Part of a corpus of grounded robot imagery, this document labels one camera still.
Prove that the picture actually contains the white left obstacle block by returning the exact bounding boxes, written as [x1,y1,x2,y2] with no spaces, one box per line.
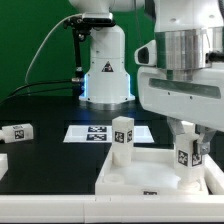
[0,154,8,180]

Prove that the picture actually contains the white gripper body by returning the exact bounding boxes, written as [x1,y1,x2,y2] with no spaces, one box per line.
[137,65,224,132]

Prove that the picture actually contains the white square table top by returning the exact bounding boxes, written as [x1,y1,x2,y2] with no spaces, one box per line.
[95,147,224,195]

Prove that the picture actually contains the grey cable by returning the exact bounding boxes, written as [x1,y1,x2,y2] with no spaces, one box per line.
[24,14,78,94]

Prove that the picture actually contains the white front obstacle rail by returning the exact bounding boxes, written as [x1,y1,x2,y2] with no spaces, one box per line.
[0,195,224,223]

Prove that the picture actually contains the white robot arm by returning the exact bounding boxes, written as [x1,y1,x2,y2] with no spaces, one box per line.
[69,0,224,154]

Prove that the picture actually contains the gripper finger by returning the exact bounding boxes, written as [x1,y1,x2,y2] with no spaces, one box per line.
[167,117,185,136]
[196,125,216,155]

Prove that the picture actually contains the white marker base plate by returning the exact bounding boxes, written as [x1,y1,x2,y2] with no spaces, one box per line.
[63,125,154,143]

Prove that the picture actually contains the black camera stand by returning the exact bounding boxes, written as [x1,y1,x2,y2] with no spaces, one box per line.
[63,12,116,95]

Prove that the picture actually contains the black cables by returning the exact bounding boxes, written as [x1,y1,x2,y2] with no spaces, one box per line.
[0,79,84,107]

